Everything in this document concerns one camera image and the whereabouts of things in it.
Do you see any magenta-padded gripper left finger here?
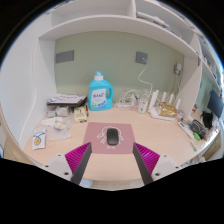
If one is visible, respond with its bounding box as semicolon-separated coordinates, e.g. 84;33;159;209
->
43;141;93;186

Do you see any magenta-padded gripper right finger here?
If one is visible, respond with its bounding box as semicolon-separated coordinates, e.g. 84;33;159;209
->
132;142;183;186

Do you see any black computer mouse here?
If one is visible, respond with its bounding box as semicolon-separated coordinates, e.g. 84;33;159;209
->
106;127;120;147

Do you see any pink mouse pad cartoon print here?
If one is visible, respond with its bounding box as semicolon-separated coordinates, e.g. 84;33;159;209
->
82;121;136;155

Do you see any white sachet yellow print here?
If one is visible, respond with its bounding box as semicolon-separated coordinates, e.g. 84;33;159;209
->
32;126;48;150

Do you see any clear plastic bag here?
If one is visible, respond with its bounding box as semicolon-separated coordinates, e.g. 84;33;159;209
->
41;114;73;143

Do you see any white router with antennas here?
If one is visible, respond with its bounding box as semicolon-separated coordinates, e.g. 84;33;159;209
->
148;89;183;122

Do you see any grey pouch green trim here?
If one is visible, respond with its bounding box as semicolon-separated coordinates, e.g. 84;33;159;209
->
189;119;208;139

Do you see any small white jar pink lid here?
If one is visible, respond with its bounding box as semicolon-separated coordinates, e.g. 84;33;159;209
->
176;110;185;122

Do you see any small yellow box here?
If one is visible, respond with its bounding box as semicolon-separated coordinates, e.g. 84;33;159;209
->
73;105;88;124

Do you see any clear plastic bottle white label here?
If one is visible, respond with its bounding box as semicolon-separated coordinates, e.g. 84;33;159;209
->
137;94;149;115

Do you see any black bag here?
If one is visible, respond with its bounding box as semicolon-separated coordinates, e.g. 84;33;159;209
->
200;110;216;130

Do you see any stack of magazines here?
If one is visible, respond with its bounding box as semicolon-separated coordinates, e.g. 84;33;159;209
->
46;93;88;108

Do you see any blue detergent bottle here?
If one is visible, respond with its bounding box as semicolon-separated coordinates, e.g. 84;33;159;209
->
88;70;115;112

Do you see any black monitor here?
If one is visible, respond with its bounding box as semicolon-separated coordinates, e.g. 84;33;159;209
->
206;89;224;119

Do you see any white shelf unit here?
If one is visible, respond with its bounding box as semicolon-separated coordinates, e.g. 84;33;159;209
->
38;0;224;93

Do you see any white power strip with cables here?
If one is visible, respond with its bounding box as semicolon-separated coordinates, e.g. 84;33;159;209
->
115;88;141;109

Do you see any white adapter cable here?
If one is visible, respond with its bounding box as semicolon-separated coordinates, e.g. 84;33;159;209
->
168;73;184;101

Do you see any white cable from wall socket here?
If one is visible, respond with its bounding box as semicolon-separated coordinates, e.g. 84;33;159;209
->
137;59;154;96

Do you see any white wall power adapter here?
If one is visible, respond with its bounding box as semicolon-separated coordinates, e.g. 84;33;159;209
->
172;62;183;76

